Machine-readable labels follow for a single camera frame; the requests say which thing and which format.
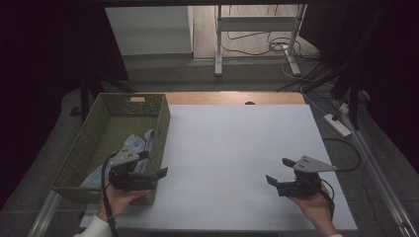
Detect white metal desk frame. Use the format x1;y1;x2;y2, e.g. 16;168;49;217
214;3;308;78

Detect green woven basket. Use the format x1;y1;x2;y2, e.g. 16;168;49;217
50;92;172;206

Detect white foam board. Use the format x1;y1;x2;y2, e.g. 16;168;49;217
79;104;359;231

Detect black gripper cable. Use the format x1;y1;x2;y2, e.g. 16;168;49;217
319;179;336;222
100;150;121;237

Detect white power strip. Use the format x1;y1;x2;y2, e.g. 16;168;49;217
322;113;353;138

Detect black floor stand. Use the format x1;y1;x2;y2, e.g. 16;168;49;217
69;77;134;121
300;62;372;131

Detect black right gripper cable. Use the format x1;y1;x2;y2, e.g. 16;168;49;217
319;179;336;222

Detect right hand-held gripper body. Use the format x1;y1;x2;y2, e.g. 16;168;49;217
276;155;338;199

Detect person's left hand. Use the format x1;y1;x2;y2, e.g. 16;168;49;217
97;175;151;222

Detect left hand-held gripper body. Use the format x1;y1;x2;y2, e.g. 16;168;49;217
108;145;159;193

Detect light blue tank top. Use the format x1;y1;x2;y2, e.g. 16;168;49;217
79;128;156;190

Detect person's right hand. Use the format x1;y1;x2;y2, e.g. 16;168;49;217
289;182;339;237

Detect metal frame rail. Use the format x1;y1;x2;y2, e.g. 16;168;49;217
331;98;419;237
28;190;63;237

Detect black looped cable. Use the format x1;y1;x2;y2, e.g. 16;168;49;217
321;137;362;173

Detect wooden table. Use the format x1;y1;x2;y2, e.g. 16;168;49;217
135;91;306;106

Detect black floor cables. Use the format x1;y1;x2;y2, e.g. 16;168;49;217
219;30;321;63

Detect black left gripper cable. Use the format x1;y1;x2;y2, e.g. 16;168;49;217
100;150;121;237

